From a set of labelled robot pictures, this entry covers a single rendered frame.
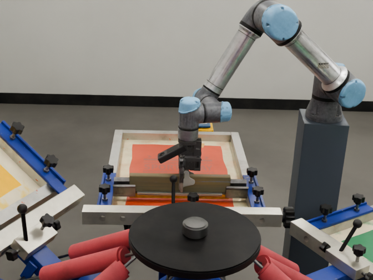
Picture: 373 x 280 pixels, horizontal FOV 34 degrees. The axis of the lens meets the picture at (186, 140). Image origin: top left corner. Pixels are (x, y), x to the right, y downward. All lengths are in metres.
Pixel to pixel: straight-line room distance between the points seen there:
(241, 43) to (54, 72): 3.96
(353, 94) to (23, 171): 1.23
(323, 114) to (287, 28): 0.50
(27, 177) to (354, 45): 4.60
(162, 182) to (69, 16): 3.80
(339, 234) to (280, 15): 0.79
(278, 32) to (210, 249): 0.99
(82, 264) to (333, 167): 1.34
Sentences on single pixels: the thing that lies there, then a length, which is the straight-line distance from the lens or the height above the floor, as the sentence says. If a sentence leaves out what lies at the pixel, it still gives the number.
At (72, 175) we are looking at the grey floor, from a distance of 4.71.
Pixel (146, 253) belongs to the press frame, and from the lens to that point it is 1.37.
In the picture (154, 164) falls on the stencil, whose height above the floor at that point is 0.96.
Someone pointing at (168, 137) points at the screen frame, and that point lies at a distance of 2.86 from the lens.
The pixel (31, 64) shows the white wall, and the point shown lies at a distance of 6.11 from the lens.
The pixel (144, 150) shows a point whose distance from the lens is 2.76.
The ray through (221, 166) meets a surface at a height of 0.96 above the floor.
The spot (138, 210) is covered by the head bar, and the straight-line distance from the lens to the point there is 2.10.
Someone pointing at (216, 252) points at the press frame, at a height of 1.32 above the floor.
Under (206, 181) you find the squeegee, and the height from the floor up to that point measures 1.04.
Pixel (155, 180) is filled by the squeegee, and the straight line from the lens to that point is 2.29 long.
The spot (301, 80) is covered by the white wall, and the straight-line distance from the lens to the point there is 6.18.
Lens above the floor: 2.08
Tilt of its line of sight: 23 degrees down
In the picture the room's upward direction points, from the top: 2 degrees clockwise
